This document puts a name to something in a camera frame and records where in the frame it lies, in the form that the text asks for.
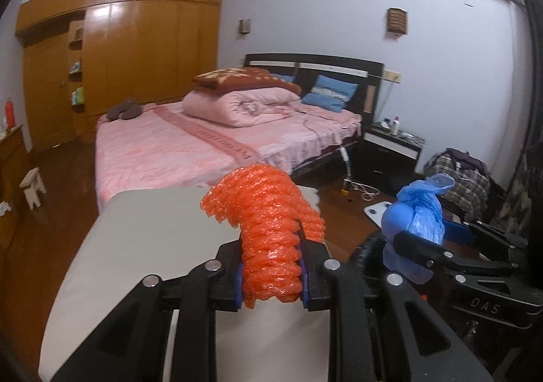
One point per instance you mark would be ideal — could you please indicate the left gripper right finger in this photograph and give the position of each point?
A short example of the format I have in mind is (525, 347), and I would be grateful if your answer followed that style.
(381, 330)

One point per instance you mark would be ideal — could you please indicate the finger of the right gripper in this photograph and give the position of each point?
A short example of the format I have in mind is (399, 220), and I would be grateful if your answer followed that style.
(481, 254)
(482, 234)

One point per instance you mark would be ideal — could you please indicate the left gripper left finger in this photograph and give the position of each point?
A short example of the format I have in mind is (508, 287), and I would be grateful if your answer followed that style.
(131, 342)

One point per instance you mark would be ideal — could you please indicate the blue plastic bag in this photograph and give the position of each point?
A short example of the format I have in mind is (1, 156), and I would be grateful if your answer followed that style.
(419, 212)

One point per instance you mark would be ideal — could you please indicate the orange bubble wrap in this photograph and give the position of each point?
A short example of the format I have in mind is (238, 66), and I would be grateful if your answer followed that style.
(269, 209)

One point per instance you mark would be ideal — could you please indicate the plaid cloth covered chair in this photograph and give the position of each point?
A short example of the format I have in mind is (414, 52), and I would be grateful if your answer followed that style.
(472, 181)

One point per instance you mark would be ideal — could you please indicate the white bathroom scale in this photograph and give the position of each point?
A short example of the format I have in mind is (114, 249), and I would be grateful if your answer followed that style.
(376, 211)

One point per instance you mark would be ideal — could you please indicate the black nightstand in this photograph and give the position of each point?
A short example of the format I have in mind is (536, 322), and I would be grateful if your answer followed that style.
(386, 161)

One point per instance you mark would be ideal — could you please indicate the white lotion bottle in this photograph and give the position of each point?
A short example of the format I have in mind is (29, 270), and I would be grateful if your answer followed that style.
(394, 128)

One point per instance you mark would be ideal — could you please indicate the blue pillow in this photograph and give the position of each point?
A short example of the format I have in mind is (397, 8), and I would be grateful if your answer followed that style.
(330, 94)
(283, 77)

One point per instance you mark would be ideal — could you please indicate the small white stool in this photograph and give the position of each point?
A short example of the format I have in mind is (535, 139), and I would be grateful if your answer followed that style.
(32, 186)

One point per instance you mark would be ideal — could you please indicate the bed with pink sheet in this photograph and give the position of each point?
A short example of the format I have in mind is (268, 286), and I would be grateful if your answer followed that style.
(165, 148)

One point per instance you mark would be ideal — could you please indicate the black headboard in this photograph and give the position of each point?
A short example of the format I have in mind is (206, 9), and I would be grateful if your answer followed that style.
(305, 69)

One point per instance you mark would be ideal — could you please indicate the wooden side cabinet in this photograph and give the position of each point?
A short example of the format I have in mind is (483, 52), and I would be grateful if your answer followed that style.
(15, 163)

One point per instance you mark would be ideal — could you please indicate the dark neck pillow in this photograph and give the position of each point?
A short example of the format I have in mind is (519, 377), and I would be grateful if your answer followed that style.
(124, 111)

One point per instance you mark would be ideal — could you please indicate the folded pink quilt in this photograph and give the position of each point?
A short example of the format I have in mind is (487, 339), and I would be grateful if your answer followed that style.
(241, 109)

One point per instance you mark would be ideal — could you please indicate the red thermos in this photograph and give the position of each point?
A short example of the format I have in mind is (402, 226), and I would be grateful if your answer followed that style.
(9, 114)

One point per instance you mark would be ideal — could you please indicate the brown folded blanket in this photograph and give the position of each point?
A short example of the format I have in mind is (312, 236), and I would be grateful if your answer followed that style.
(228, 80)

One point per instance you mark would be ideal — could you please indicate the wooden wardrobe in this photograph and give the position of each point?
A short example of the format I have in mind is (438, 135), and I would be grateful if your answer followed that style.
(81, 57)

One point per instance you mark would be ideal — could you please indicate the wall lamp right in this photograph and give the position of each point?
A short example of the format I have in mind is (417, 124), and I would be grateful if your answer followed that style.
(397, 21)

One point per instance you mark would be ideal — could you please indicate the wall lamp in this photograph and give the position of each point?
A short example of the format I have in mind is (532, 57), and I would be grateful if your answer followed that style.
(244, 27)
(397, 21)

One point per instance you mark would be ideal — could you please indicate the wall lamp left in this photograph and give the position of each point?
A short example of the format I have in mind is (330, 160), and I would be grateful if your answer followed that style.
(244, 27)

